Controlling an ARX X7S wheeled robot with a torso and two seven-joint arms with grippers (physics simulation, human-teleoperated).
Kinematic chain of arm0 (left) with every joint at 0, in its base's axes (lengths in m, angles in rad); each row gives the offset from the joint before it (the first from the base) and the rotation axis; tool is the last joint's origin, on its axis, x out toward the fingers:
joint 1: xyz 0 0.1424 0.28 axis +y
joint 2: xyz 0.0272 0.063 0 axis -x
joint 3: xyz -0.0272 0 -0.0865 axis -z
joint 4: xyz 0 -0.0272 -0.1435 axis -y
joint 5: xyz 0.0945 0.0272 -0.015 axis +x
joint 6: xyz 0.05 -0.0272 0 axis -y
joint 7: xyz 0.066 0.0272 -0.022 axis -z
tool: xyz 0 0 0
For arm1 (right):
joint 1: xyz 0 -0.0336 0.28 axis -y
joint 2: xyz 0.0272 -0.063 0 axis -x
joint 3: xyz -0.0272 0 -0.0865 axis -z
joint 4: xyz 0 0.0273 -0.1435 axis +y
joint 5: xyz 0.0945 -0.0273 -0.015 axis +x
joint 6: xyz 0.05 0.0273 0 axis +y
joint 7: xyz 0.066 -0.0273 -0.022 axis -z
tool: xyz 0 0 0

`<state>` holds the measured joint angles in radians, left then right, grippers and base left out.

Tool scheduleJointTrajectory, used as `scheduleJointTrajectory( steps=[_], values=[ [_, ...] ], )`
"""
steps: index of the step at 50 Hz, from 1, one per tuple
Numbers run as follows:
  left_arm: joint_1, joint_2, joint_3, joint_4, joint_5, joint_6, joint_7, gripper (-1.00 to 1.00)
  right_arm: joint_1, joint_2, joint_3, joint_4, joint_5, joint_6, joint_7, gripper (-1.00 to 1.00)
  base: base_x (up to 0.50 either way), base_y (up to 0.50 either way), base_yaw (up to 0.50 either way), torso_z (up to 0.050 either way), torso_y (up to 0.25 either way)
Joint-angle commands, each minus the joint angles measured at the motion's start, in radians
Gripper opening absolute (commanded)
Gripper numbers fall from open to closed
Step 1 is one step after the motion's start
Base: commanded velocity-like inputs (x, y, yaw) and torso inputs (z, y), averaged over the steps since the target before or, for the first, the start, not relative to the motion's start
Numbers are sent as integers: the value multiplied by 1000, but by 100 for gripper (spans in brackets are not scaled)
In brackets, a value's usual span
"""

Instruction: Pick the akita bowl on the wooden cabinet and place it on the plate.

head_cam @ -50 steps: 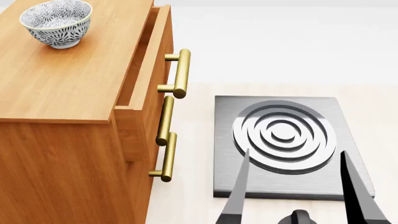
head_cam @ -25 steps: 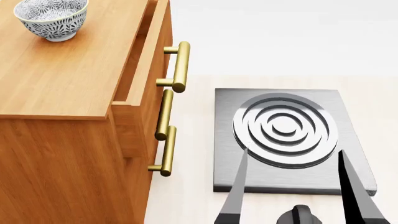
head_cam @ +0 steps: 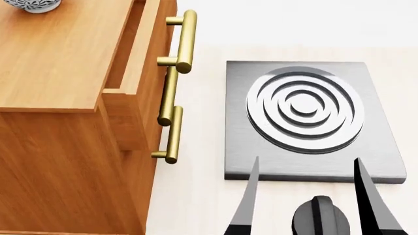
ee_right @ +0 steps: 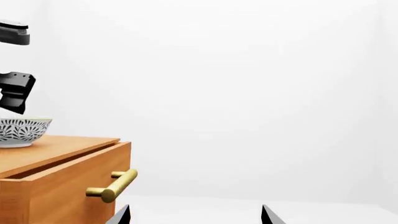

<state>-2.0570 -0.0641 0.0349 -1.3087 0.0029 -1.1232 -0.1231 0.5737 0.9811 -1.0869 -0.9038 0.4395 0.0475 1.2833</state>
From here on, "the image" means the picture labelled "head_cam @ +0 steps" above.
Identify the grey black left gripper finger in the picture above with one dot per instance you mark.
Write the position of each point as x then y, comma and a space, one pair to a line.
245, 208

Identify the grey black right gripper finger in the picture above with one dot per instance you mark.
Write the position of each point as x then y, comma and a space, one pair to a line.
372, 210

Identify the wooden cabinet drawer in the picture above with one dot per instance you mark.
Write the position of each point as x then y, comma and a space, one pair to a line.
137, 117

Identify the wooden cabinet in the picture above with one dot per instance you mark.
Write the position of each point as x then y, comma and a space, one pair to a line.
52, 73

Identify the patterned black white bowl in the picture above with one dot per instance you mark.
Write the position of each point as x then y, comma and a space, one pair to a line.
36, 6

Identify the black stove knob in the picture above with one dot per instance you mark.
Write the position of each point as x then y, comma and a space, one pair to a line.
321, 218

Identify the grey metal stove base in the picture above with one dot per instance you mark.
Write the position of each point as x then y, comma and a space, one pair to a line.
238, 147

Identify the silver spiral stove burner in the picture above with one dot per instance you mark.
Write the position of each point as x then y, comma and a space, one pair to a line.
261, 102

